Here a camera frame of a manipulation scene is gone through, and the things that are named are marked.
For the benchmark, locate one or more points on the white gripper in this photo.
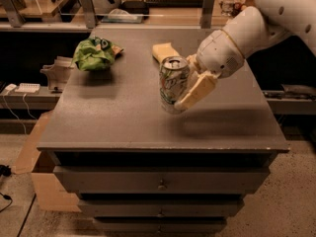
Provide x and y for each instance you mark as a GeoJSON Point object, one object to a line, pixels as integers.
{"type": "Point", "coordinates": [217, 53]}

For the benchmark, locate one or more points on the grey metal bracket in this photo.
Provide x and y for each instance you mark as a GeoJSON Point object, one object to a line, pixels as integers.
{"type": "Point", "coordinates": [58, 73]}

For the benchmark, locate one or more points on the cardboard box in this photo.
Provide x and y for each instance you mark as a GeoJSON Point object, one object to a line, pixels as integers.
{"type": "Point", "coordinates": [50, 193]}

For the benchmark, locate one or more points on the black keyboard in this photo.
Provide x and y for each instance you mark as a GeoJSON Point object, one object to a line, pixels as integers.
{"type": "Point", "coordinates": [174, 3]}

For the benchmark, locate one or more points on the yellow sponge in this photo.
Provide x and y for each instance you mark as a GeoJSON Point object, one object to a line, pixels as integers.
{"type": "Point", "coordinates": [163, 50]}

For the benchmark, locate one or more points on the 7up soda can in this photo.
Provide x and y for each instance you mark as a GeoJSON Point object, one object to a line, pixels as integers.
{"type": "Point", "coordinates": [173, 78]}

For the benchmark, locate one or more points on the grey drawer cabinet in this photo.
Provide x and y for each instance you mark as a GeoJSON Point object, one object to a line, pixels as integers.
{"type": "Point", "coordinates": [136, 168]}

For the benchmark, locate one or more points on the white power strip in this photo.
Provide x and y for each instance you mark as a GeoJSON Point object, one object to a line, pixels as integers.
{"type": "Point", "coordinates": [28, 88]}

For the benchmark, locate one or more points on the green chip bag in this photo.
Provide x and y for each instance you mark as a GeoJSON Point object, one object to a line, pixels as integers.
{"type": "Point", "coordinates": [95, 53]}

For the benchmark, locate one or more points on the clear plastic bottle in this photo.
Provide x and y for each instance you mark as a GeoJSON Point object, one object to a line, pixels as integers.
{"type": "Point", "coordinates": [228, 7]}

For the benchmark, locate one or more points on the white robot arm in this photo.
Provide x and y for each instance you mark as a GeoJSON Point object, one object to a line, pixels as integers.
{"type": "Point", "coordinates": [263, 25]}

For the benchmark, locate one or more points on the tissue box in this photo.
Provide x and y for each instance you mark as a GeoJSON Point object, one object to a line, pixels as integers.
{"type": "Point", "coordinates": [122, 16]}

